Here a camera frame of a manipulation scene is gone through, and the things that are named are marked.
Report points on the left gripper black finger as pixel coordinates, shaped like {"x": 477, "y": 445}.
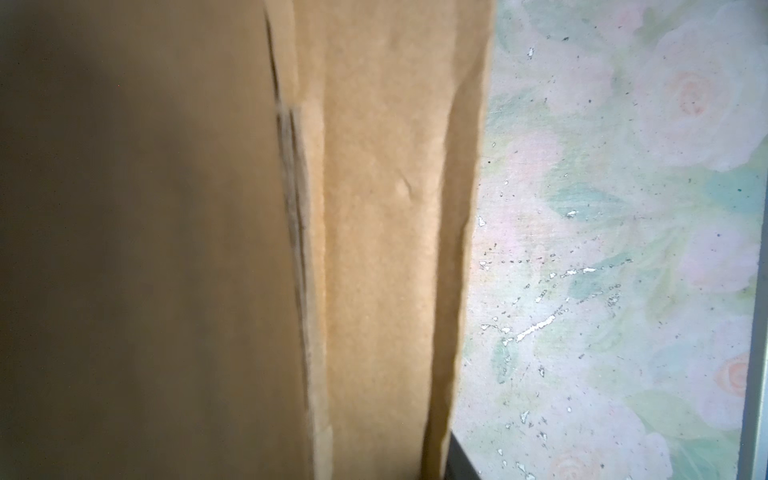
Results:
{"x": 458, "y": 465}

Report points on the brown cardboard sheet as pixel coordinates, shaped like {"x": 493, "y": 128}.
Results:
{"x": 235, "y": 235}

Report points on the aluminium mounting rail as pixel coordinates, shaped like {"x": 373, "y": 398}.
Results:
{"x": 752, "y": 462}

